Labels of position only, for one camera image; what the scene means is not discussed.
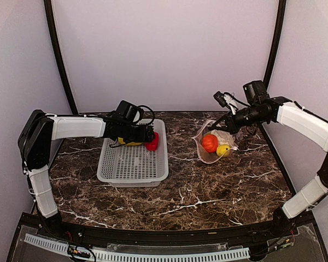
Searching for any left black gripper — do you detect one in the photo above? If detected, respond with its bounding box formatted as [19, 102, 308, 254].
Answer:
[120, 122, 155, 142]

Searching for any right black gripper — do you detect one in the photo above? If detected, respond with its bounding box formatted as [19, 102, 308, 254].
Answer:
[212, 104, 267, 134]

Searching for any white green cauliflower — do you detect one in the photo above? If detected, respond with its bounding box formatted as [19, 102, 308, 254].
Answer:
[210, 130, 234, 146]

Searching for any red bell pepper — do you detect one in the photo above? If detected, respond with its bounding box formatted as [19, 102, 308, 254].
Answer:
[145, 132, 159, 151]

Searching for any orange bell pepper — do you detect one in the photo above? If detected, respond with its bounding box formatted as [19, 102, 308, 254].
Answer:
[202, 134, 219, 153]

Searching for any clear zip top bag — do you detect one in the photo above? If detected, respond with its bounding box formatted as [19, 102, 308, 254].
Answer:
[192, 120, 238, 164]

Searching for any yellow bell pepper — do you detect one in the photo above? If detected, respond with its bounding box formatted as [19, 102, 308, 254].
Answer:
[216, 144, 231, 157]

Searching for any white plastic perforated basket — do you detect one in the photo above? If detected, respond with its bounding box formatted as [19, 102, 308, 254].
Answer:
[97, 119, 169, 187]

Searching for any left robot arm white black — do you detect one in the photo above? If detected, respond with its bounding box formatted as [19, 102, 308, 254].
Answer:
[17, 100, 156, 238]

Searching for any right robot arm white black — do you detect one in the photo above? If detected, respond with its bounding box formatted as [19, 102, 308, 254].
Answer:
[210, 80, 328, 237]

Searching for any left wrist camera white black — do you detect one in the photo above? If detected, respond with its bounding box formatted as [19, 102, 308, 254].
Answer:
[133, 105, 155, 126]

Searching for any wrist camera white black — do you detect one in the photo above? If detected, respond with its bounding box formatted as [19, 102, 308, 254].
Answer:
[213, 91, 249, 115]
[133, 105, 155, 126]

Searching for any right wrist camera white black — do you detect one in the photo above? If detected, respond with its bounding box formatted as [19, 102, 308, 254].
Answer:
[213, 91, 249, 115]

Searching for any black curved front rail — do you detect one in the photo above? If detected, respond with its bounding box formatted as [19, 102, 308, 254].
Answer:
[38, 218, 298, 249]

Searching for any white slotted cable duct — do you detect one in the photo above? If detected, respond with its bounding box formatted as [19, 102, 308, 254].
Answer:
[24, 233, 250, 261]

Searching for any right black frame post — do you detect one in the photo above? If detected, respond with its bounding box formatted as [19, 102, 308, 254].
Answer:
[253, 0, 287, 88]

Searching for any black frame post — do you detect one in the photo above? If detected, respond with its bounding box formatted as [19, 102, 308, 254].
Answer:
[43, 0, 79, 115]
[253, 0, 287, 88]

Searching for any left black frame post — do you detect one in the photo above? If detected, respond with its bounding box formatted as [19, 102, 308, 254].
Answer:
[43, 0, 79, 115]

